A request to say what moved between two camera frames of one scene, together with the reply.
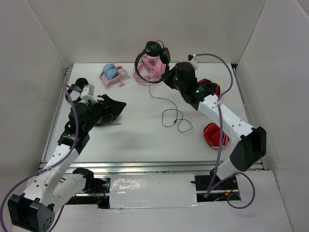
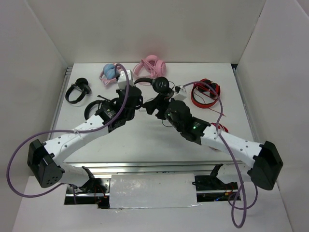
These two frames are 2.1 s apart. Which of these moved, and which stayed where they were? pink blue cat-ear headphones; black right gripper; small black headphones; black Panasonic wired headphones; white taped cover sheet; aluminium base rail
Moved: black Panasonic wired headphones; black right gripper
Stayed: small black headphones; aluminium base rail; pink blue cat-ear headphones; white taped cover sheet
